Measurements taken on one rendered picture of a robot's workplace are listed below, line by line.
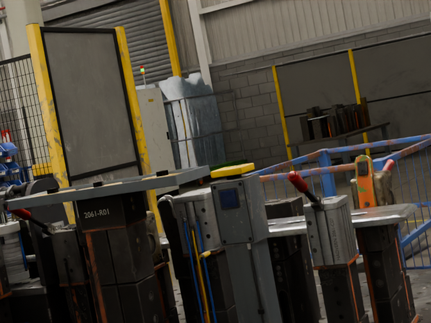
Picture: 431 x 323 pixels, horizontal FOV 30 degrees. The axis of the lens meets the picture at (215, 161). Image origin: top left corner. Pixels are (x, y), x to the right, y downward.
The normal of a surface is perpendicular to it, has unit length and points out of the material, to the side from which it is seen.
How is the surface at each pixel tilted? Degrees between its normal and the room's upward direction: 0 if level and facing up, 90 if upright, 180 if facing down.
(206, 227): 90
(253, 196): 90
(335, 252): 90
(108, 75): 90
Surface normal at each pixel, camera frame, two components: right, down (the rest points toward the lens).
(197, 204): -0.42, 0.12
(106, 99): 0.88, -0.13
